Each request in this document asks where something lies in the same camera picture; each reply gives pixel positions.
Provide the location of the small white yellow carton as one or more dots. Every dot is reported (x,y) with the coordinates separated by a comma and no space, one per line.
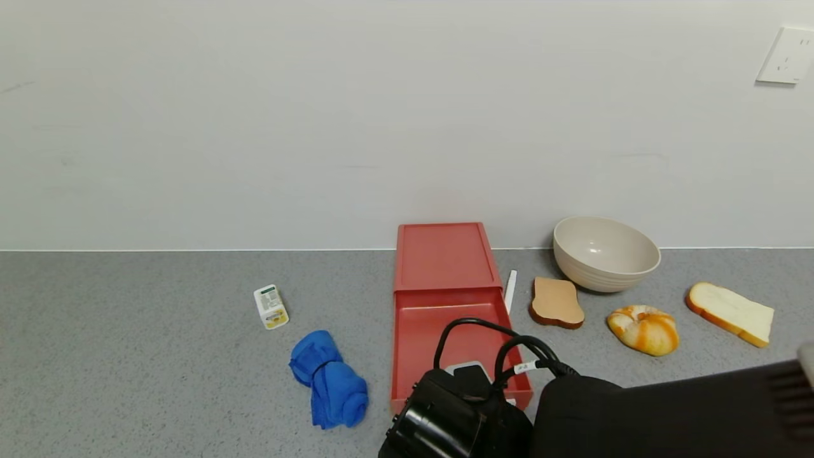
(271,308)

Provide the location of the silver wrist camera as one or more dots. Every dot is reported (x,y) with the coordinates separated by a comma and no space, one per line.
(469,370)

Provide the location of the white marker pen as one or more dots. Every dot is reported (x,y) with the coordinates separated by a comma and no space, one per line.
(510,289)

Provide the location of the blue rolled cloth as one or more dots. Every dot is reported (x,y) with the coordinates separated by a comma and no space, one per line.
(331,378)

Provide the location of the orange swirl bread roll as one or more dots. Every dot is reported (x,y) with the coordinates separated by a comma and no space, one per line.
(642,329)

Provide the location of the white bread slice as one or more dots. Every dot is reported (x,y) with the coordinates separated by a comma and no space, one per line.
(731,312)

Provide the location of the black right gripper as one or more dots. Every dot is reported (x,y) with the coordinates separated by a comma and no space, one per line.
(445,423)

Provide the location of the beige ribbed bowl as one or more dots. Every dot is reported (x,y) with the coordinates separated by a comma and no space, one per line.
(601,254)

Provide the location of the white wall socket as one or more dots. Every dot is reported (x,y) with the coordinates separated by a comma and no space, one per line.
(786,57)

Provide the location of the brown toast slice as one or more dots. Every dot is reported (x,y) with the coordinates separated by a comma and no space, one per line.
(556,302)

